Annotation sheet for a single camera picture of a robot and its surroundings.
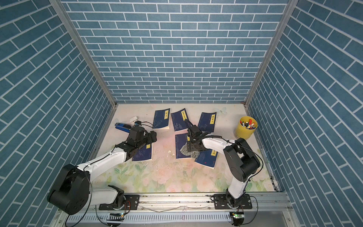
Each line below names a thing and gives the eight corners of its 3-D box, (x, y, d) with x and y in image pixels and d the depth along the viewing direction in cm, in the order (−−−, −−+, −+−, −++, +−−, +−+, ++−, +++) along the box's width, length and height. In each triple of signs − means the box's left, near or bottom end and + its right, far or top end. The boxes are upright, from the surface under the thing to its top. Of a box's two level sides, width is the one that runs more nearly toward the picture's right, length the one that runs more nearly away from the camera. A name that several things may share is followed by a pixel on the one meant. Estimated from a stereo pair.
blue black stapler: (115, 128, 107) (113, 124, 104) (118, 125, 109) (116, 121, 106) (130, 132, 104) (128, 129, 101) (133, 129, 106) (131, 126, 103)
